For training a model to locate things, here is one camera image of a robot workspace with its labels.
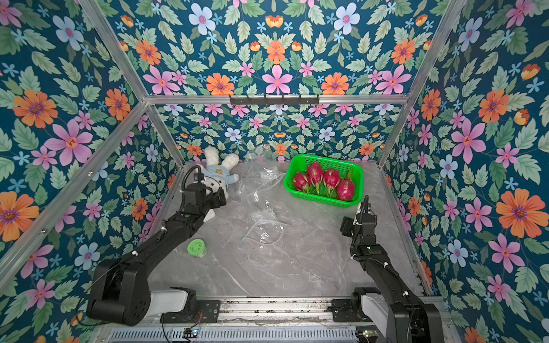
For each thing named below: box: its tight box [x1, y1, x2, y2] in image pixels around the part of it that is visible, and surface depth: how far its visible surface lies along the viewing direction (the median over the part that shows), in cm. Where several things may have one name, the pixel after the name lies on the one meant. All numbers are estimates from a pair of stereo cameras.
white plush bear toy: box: [197, 145, 239, 198], surface depth 113 cm
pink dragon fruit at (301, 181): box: [293, 171, 311, 194], surface depth 103 cm
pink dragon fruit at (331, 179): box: [323, 167, 341, 198], surface depth 104 cm
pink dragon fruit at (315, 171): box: [307, 162, 324, 194], surface depth 107 cm
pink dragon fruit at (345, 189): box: [335, 177, 356, 202], surface depth 100 cm
